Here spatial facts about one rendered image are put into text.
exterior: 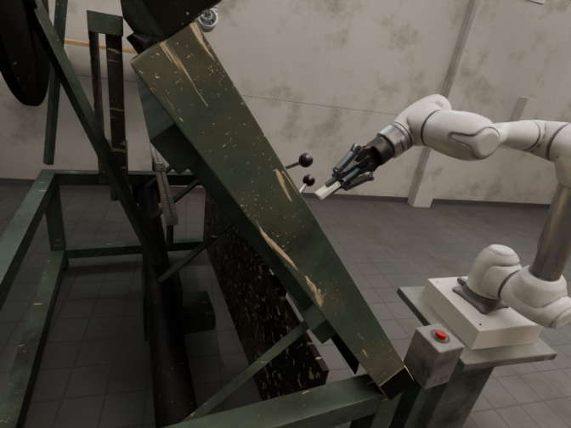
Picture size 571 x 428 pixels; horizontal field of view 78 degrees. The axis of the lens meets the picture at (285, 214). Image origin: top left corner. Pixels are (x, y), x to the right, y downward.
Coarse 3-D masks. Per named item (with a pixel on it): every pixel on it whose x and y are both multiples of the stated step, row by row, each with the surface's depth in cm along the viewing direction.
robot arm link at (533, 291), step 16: (560, 144) 110; (560, 160) 111; (560, 176) 113; (560, 192) 116; (560, 208) 117; (544, 224) 125; (560, 224) 118; (544, 240) 125; (560, 240) 120; (544, 256) 126; (560, 256) 123; (528, 272) 134; (544, 272) 128; (560, 272) 127; (512, 288) 139; (528, 288) 132; (544, 288) 128; (560, 288) 127; (512, 304) 140; (528, 304) 133; (544, 304) 129; (560, 304) 127; (544, 320) 130; (560, 320) 127
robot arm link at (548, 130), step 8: (536, 120) 118; (544, 128) 115; (552, 128) 113; (560, 128) 112; (544, 136) 115; (552, 136) 113; (536, 144) 116; (544, 144) 115; (536, 152) 118; (544, 152) 116
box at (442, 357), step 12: (432, 324) 128; (420, 336) 124; (408, 348) 129; (420, 348) 124; (432, 348) 119; (444, 348) 118; (456, 348) 119; (408, 360) 130; (420, 360) 124; (432, 360) 119; (444, 360) 119; (456, 360) 123; (420, 372) 124; (432, 372) 120; (444, 372) 123; (420, 384) 125; (432, 384) 124
